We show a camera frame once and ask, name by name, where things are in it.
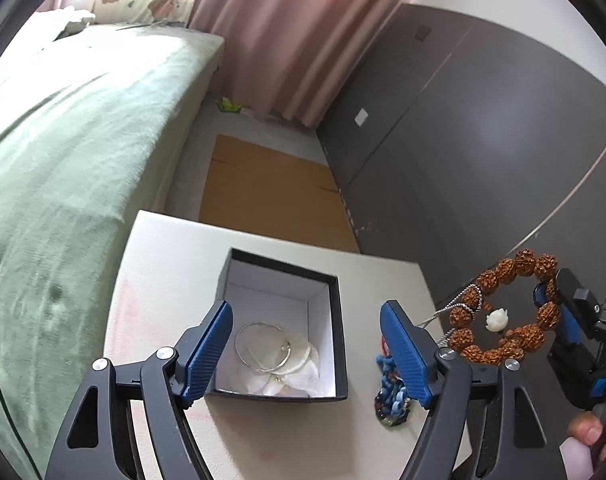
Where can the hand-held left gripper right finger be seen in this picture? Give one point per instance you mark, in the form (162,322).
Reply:
(408,355)

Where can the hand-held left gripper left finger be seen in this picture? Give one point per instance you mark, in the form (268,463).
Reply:
(208,355)

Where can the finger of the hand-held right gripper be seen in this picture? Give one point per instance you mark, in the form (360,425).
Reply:
(569,322)
(540,294)

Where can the black jewelry box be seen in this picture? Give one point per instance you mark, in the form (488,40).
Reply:
(338,335)

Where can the person's right hand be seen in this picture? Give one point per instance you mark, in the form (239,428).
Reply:
(589,431)

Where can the silver bangle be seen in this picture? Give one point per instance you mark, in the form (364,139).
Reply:
(239,355)

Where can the flat cardboard sheet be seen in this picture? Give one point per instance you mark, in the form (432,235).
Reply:
(273,195)

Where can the beige bed base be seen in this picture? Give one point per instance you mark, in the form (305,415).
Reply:
(193,125)

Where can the bed with green cover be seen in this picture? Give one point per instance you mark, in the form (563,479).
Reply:
(83,160)

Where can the small green wrapper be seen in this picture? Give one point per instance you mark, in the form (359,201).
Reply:
(229,105)

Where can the pink curtain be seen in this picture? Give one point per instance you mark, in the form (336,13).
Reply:
(293,35)

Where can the floral cushion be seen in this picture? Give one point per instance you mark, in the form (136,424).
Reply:
(138,9)

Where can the white green duvet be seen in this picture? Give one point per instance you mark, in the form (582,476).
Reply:
(73,20)

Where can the white wall socket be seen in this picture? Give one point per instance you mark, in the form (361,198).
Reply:
(361,117)

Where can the dark wall switch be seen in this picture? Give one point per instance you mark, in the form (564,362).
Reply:
(422,34)

